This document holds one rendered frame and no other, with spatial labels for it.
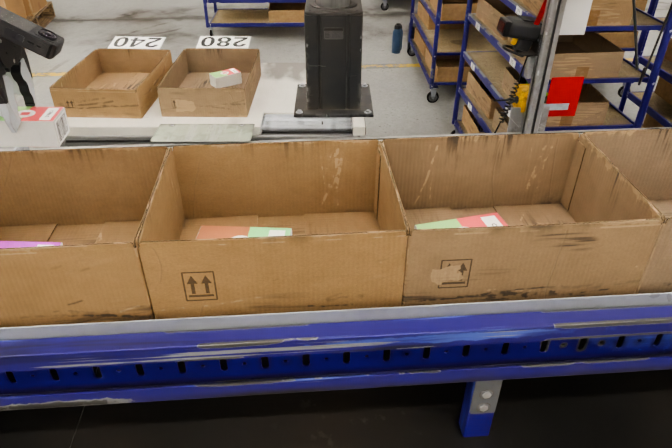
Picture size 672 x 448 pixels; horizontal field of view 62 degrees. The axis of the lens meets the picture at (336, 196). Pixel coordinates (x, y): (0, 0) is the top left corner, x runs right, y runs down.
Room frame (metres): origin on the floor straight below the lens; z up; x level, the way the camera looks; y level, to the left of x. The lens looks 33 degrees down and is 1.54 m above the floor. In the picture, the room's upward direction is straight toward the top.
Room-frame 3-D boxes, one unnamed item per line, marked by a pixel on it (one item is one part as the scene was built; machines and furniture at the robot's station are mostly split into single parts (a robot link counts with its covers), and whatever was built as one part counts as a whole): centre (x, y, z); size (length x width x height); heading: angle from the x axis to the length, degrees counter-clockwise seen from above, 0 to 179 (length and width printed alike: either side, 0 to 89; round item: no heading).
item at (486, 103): (2.74, -0.88, 0.39); 0.40 x 0.30 x 0.10; 5
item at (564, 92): (1.60, -0.66, 0.85); 0.16 x 0.01 x 0.13; 94
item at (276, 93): (1.89, 0.41, 0.74); 1.00 x 0.58 x 0.03; 90
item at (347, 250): (0.79, 0.10, 0.96); 0.39 x 0.29 x 0.17; 94
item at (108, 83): (1.86, 0.76, 0.80); 0.38 x 0.28 x 0.10; 178
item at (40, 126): (0.82, 0.49, 1.14); 0.10 x 0.06 x 0.05; 94
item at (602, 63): (2.25, -0.91, 0.79); 0.40 x 0.30 x 0.10; 6
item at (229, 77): (1.94, 0.40, 0.78); 0.10 x 0.06 x 0.05; 125
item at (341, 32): (1.80, 0.01, 0.91); 0.26 x 0.26 x 0.33; 0
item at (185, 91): (1.87, 0.43, 0.80); 0.38 x 0.28 x 0.10; 179
